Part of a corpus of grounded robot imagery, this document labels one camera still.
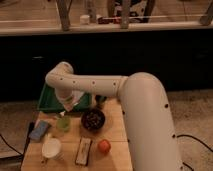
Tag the green plastic cup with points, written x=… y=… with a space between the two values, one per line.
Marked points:
x=63 y=124

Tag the white container on shelf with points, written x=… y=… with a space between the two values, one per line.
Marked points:
x=84 y=19

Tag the blue sponge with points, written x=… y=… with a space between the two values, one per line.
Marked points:
x=39 y=131

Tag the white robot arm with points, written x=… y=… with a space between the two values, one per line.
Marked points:
x=147 y=117

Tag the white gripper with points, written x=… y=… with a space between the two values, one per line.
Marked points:
x=69 y=99

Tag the green plastic tray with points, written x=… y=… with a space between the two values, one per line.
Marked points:
x=48 y=102

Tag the dark bowl with food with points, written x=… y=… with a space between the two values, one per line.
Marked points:
x=93 y=119

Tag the red object on shelf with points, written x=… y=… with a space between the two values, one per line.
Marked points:
x=105 y=20

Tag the orange fruit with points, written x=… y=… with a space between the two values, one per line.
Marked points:
x=104 y=146

